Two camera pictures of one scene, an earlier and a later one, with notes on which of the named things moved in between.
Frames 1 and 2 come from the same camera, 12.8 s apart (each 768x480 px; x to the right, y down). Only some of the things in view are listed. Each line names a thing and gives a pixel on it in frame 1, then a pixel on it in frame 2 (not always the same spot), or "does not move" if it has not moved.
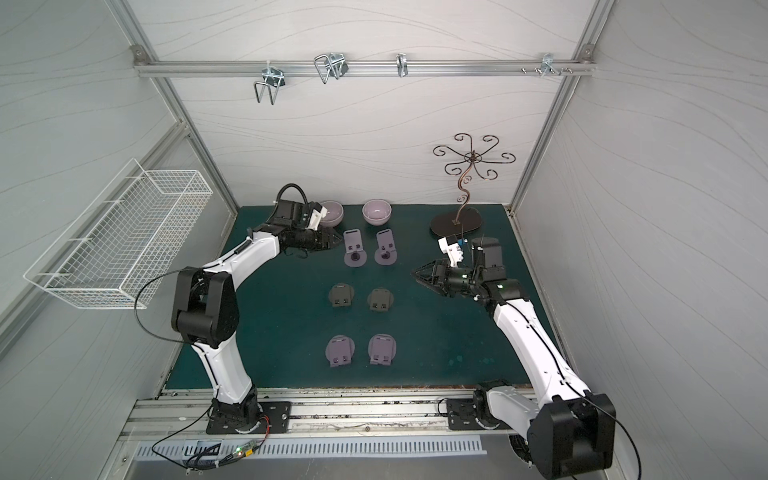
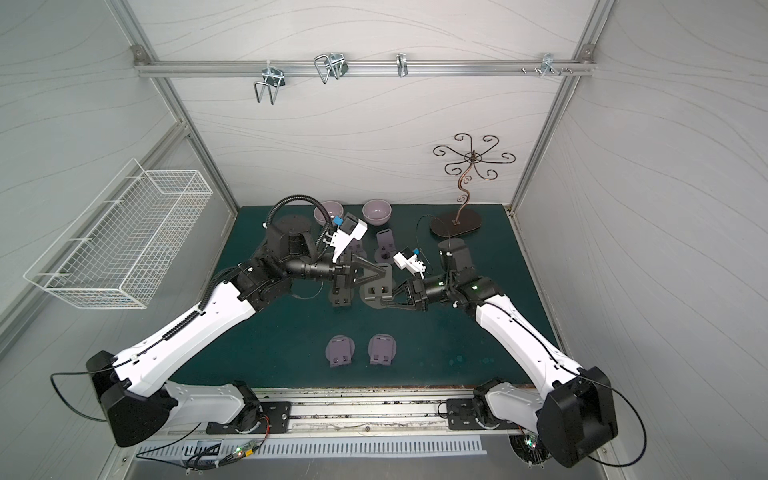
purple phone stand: (385, 254) does not move
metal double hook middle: (333, 64) does not move
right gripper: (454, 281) → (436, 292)
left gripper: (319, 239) → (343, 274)
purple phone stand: (382, 349) does not move
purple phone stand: (355, 256) does not move
